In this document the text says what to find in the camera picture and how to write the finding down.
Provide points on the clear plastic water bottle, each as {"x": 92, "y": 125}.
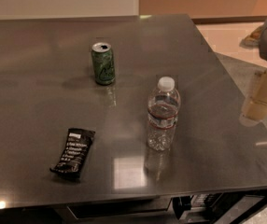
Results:
{"x": 163, "y": 107}

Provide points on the black equipment under table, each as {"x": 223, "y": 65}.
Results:
{"x": 218, "y": 208}

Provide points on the green soda can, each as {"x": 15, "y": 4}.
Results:
{"x": 103, "y": 63}

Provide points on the black snack bar wrapper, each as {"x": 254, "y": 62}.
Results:
{"x": 77, "y": 146}

